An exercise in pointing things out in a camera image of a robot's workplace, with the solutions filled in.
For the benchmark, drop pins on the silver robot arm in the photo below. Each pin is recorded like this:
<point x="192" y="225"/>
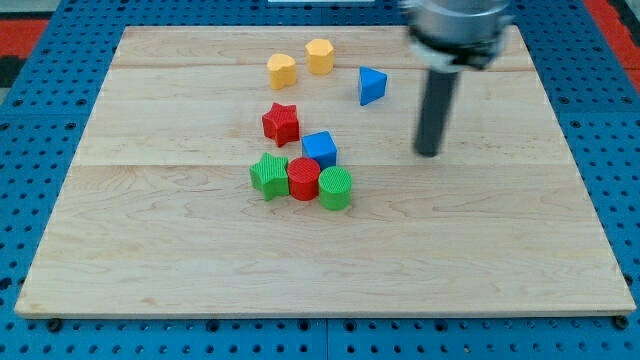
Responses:
<point x="451" y="35"/>

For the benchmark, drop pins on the yellow hexagon block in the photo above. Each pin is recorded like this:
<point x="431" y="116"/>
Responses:
<point x="320" y="56"/>

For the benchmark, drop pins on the green cylinder block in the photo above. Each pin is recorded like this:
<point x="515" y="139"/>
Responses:
<point x="335" y="185"/>

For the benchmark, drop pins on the red cylinder block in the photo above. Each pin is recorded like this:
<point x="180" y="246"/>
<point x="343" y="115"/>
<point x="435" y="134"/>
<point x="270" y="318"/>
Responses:
<point x="303" y="174"/>

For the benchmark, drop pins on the blue cube block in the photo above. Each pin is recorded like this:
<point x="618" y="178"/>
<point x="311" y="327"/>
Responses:
<point x="321" y="148"/>

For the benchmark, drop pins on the green star block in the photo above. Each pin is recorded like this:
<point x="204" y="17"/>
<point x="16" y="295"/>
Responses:
<point x="269" y="176"/>

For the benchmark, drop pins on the red star block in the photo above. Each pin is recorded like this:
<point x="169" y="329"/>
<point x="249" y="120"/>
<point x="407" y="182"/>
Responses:
<point x="281" y="124"/>

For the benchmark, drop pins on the blue triangle block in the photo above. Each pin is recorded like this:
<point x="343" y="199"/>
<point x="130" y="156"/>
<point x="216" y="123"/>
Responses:
<point x="371" y="86"/>

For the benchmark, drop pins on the yellow heart block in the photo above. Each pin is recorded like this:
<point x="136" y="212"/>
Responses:
<point x="282" y="71"/>

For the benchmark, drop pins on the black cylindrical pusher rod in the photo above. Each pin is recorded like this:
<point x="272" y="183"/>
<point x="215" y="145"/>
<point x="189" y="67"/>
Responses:
<point x="438" y="96"/>

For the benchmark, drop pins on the light wooden board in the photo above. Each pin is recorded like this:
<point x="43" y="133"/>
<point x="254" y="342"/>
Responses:
<point x="157" y="217"/>

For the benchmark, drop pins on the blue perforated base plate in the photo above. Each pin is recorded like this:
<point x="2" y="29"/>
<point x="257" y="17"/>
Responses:
<point x="49" y="103"/>

